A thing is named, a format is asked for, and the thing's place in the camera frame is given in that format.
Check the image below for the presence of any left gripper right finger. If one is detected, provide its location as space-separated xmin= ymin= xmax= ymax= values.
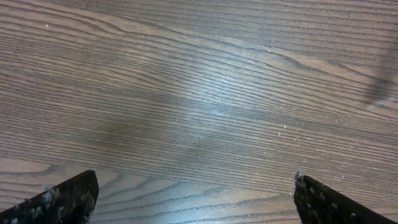
xmin=294 ymin=172 xmax=395 ymax=224

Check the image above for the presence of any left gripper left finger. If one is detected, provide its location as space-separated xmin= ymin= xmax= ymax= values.
xmin=1 ymin=170 xmax=99 ymax=224

